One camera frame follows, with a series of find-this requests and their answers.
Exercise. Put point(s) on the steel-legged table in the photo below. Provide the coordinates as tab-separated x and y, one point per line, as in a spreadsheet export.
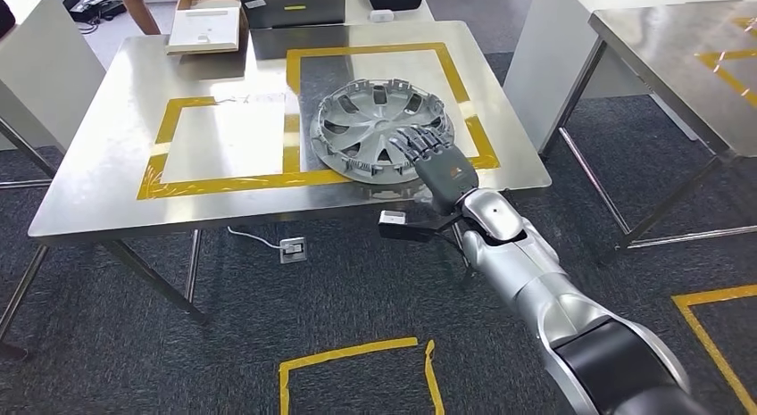
26	152

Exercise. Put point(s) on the person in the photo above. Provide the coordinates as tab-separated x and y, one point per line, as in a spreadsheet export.
142	13

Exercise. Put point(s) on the dark grey metal box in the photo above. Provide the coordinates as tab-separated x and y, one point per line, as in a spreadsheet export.
296	4

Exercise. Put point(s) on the silver plastic wheel cover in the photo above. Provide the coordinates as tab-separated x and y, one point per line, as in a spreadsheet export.
361	128

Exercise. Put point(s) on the steel workbench table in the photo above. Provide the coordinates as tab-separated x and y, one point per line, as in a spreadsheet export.
118	134

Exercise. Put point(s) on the small white device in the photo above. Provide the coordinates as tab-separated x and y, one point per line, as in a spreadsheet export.
381	15

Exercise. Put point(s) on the black object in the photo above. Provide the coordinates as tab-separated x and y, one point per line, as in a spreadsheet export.
6	16

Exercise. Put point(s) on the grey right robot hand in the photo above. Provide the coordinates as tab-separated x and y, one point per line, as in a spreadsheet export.
446	173

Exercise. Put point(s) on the silver floor socket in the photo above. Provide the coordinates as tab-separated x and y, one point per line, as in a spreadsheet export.
293	250

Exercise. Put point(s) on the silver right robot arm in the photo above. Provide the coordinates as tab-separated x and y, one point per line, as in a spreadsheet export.
532	282

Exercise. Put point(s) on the white panel-sided table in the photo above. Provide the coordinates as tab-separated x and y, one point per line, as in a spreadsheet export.
53	75
550	57

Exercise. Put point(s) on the white foam insert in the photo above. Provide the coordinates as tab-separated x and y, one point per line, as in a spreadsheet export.
204	31

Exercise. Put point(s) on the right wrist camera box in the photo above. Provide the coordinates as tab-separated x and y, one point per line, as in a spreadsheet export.
396	226

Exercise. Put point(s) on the small yellow tape rectangle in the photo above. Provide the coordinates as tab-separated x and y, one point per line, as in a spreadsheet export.
236	182

